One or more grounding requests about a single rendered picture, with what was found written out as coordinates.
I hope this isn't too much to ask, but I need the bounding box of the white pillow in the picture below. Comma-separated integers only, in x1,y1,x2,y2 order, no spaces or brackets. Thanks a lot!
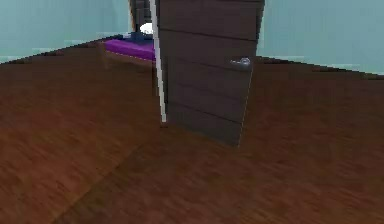
139,22,154,35

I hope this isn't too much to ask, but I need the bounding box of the purple bed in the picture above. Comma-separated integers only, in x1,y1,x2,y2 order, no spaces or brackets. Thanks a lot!
103,31,157,62

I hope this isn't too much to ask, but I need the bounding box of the dark brown room door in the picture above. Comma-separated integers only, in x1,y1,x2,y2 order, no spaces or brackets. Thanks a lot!
148,0,266,148

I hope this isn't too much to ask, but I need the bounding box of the silver door handle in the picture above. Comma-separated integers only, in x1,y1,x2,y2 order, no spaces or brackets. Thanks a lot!
229,57,252,70

